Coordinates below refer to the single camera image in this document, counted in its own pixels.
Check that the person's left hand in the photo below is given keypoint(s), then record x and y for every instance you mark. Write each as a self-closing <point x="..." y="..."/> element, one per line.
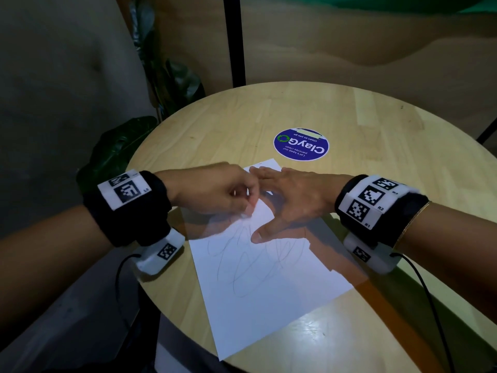
<point x="209" y="188"/>

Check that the person's right hand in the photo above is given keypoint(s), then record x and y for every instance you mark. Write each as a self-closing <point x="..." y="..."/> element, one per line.
<point x="306" y="196"/>

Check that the white eraser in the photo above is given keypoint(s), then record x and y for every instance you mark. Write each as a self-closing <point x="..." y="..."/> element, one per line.
<point x="247" y="215"/>

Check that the white paper sheet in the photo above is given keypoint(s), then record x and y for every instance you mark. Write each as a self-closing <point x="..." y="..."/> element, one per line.
<point x="264" y="306"/>

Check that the person's left forearm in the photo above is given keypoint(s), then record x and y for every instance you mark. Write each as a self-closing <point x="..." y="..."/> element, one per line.
<point x="46" y="268"/>

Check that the person's right forearm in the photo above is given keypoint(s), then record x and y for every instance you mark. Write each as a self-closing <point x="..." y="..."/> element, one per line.
<point x="458" y="252"/>

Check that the round wooden table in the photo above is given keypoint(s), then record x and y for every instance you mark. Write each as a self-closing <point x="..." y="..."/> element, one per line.
<point x="369" y="151"/>

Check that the round blue sticker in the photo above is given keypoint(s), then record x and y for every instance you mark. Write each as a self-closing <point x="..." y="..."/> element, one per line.
<point x="301" y="144"/>

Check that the black left wristband with markers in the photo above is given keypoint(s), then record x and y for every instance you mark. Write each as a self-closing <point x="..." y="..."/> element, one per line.
<point x="136" y="223"/>

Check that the black wristband with markers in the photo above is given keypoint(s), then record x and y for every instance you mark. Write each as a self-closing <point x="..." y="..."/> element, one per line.
<point x="136" y="223"/>
<point x="402" y="221"/>

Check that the black right wristband with markers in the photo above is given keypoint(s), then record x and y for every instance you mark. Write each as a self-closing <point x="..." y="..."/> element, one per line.
<point x="402" y="221"/>

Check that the dark green leafy plant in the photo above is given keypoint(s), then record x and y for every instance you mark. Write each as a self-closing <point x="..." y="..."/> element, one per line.
<point x="112" y="151"/>

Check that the black vertical pole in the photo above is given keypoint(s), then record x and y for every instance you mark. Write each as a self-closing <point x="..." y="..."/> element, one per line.
<point x="234" y="42"/>

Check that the wooden panel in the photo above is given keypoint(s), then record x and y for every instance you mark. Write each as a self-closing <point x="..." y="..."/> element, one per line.
<point x="349" y="42"/>

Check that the black slanted metal bar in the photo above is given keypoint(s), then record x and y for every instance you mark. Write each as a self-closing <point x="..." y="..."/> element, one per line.
<point x="487" y="131"/>

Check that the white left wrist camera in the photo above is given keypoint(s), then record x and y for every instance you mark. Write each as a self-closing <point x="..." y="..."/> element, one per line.
<point x="157" y="254"/>

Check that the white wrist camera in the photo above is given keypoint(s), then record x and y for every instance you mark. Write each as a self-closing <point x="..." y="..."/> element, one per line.
<point x="374" y="260"/>
<point x="157" y="254"/>

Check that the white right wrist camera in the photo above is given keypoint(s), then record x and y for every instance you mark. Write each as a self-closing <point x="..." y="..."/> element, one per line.
<point x="374" y="260"/>

